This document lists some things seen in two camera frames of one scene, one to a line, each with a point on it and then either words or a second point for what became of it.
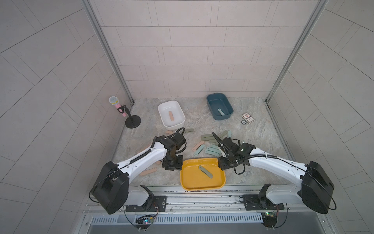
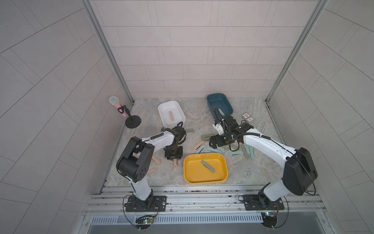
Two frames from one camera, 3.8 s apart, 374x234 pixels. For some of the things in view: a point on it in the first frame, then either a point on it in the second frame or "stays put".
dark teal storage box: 219,107 stays put
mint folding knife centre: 198,149 stays put
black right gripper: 221,165 → 218,141
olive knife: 210,176 → 212,169
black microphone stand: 132,122 stays put
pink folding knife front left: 147,171 stays put
